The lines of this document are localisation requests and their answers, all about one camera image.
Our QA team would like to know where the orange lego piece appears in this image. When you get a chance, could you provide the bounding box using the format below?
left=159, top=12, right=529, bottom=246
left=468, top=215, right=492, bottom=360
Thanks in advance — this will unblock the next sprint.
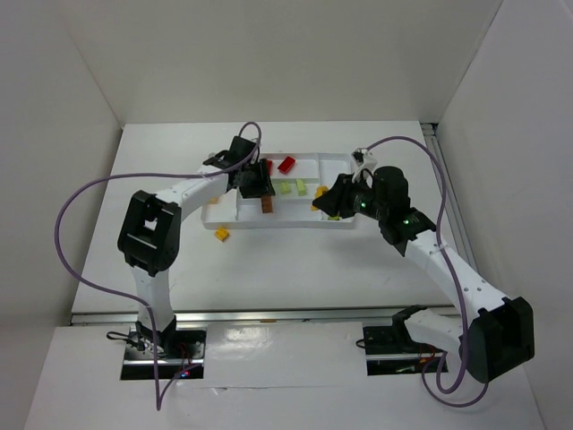
left=314, top=185, right=329, bottom=199

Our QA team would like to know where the brown lego brick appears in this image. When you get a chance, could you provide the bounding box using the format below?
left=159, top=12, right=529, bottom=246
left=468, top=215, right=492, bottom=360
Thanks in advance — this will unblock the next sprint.
left=261, top=195, right=274, bottom=214

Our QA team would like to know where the light green lego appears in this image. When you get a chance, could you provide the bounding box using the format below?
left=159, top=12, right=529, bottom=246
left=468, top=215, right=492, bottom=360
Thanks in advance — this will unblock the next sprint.
left=278, top=182, right=291, bottom=195

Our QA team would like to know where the red sloped lego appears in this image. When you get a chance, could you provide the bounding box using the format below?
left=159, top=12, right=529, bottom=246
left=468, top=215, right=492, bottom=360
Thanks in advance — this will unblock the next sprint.
left=278, top=156, right=296, bottom=175

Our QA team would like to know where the light green lego brick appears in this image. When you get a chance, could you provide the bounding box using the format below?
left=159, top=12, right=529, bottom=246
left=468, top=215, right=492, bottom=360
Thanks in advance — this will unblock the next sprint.
left=295, top=179, right=307, bottom=196

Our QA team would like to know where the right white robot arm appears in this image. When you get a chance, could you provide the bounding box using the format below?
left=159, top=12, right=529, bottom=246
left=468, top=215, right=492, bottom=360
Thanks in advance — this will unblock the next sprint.
left=312, top=167, right=535, bottom=383

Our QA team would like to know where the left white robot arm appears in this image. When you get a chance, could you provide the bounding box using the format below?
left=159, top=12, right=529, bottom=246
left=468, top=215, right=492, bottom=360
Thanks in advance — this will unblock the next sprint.
left=117, top=136, right=273, bottom=349

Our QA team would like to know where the white divided sorting tray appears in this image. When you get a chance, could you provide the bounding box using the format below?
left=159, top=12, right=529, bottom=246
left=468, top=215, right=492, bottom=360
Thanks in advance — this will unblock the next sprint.
left=201, top=153, right=354, bottom=229

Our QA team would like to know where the orange lego near tray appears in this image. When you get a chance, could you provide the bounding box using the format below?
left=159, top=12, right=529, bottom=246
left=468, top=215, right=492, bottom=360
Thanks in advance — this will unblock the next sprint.
left=214, top=227, right=230, bottom=242

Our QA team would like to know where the aluminium rail right side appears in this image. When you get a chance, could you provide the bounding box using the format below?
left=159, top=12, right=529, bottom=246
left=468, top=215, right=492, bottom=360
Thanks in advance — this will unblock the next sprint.
left=420, top=121, right=489, bottom=310

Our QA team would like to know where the aluminium rail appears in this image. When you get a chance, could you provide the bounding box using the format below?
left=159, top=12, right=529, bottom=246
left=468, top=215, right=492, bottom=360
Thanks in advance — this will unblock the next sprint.
left=69, top=305, right=462, bottom=327
left=420, top=121, right=489, bottom=310

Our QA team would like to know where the aluminium rail front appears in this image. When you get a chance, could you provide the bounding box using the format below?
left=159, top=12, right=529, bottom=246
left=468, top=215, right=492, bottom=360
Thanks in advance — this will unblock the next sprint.
left=69, top=305, right=462, bottom=327

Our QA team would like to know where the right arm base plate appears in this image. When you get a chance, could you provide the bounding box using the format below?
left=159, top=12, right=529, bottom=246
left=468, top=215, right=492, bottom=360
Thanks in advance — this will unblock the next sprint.
left=355, top=326, right=442, bottom=376

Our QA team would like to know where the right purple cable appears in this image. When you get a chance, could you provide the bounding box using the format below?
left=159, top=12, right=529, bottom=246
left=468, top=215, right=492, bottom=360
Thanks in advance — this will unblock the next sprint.
left=353, top=136, right=490, bottom=407

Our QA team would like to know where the purple cable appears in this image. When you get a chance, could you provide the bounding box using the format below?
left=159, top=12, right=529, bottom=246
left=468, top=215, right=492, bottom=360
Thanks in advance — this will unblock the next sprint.
left=54, top=121, right=263, bottom=411
left=353, top=136, right=490, bottom=407

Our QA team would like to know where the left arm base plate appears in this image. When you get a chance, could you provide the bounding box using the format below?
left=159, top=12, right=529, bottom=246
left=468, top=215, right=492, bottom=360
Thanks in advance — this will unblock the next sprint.
left=106, top=329, right=207, bottom=381

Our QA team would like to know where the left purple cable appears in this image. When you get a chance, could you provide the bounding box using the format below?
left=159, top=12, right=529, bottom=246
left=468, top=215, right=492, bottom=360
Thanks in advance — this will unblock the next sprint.
left=54, top=121, right=263, bottom=411

